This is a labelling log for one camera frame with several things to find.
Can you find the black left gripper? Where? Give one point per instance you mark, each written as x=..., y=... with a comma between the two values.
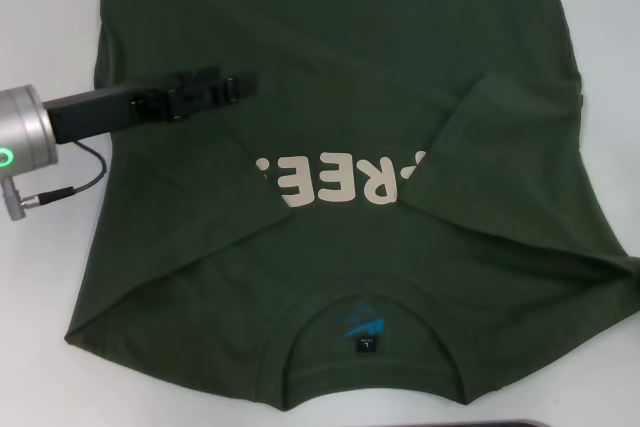
x=95, y=114

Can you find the dark green FREE t-shirt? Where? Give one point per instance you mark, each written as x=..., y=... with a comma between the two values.
x=375, y=37

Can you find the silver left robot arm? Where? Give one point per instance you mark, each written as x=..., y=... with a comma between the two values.
x=25, y=132

